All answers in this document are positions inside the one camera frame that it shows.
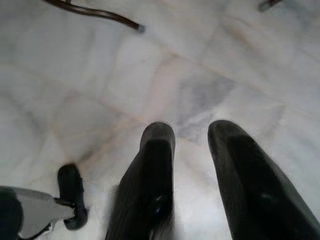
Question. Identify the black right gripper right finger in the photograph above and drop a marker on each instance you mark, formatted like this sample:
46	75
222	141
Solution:
250	190

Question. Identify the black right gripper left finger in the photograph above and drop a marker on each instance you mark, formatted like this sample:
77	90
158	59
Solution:
150	190

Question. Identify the dark brown metal chair leg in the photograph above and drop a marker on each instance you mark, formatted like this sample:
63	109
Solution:
130	22

